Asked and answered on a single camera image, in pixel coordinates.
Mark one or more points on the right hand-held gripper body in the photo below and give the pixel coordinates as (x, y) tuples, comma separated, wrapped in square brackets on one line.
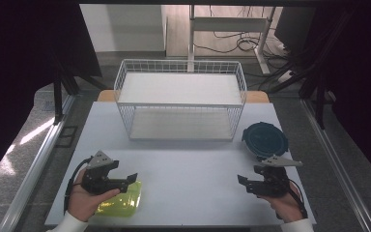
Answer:
[(275, 183)]

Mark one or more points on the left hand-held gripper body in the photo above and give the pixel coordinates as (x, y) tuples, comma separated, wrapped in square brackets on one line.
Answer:
[(98, 175)]

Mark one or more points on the round dark blue lidded container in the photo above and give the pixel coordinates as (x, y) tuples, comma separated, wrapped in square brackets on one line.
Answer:
[(264, 139)]

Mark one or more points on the person's right hand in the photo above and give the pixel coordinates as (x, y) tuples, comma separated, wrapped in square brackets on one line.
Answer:
[(288, 206)]

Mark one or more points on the person's left hand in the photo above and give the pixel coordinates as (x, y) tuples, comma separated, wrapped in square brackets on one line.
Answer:
[(82, 204)]

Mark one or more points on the wooden table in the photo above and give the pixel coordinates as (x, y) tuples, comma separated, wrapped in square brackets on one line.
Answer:
[(105, 96)]

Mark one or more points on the black metal stand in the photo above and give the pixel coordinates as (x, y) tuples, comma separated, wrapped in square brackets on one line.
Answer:
[(58, 96), (319, 96)]

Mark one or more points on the white power strip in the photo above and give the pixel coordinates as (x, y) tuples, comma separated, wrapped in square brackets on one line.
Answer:
[(285, 76)]

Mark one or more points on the white cabinet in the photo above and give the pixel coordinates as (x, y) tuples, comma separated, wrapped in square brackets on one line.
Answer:
[(122, 27)]

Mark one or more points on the aluminium rail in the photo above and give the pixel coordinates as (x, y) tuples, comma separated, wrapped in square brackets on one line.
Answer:
[(338, 164), (35, 167)]

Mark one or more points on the white metal desk frame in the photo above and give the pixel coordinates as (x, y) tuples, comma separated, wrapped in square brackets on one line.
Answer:
[(228, 24)]

